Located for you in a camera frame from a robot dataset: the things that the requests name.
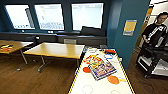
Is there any man in black shirt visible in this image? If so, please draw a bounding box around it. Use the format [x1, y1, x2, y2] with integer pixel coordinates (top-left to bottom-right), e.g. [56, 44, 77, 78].
[142, 11, 168, 49]

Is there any red and black item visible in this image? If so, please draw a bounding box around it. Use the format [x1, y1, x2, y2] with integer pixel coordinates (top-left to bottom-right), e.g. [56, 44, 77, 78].
[104, 49, 117, 55]

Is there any bright window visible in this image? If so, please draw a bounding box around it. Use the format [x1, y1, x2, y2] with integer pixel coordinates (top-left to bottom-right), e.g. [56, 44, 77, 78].
[4, 4, 36, 30]
[70, 2, 105, 32]
[34, 3, 65, 32]

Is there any cream top table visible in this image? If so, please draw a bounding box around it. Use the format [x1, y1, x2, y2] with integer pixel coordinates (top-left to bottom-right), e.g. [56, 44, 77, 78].
[23, 41, 86, 73]

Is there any dark sofa backrest cushion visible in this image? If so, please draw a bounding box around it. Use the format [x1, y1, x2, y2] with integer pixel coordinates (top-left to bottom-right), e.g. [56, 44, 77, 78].
[80, 25, 107, 37]

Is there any red game box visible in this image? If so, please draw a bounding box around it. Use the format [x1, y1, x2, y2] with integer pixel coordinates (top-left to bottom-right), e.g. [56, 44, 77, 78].
[83, 54, 104, 65]

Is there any flat red disc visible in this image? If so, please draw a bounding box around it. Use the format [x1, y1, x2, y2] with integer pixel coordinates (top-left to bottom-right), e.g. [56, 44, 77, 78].
[82, 66, 92, 74]

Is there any small yellow stick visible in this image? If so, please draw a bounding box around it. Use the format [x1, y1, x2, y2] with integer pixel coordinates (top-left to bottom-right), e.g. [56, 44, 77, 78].
[119, 78, 127, 82]

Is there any small orange toy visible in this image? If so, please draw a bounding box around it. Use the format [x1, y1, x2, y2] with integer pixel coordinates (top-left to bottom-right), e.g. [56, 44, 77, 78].
[0, 44, 14, 52]

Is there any grey vent panel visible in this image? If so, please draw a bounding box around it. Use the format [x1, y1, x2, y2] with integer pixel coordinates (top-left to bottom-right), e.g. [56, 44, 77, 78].
[63, 38, 77, 45]

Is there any small orange item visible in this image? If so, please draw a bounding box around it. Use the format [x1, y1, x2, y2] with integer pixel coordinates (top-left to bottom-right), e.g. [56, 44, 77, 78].
[107, 75, 120, 85]

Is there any dark window bench sofa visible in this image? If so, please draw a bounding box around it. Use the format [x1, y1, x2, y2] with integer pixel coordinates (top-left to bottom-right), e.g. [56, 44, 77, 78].
[0, 31, 108, 47]

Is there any black wheeled cart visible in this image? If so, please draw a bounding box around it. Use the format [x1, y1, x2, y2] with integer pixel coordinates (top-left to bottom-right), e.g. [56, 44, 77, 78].
[136, 44, 168, 79]

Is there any colourful picture book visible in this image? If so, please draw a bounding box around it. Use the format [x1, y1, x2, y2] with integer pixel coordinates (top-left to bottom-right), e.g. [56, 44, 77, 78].
[88, 59, 118, 82]

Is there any white bowl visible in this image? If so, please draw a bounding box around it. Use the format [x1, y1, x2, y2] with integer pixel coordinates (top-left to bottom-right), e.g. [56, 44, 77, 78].
[87, 48, 99, 55]

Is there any yellow wall sign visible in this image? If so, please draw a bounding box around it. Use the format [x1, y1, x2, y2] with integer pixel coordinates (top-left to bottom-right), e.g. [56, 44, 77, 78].
[122, 19, 138, 37]

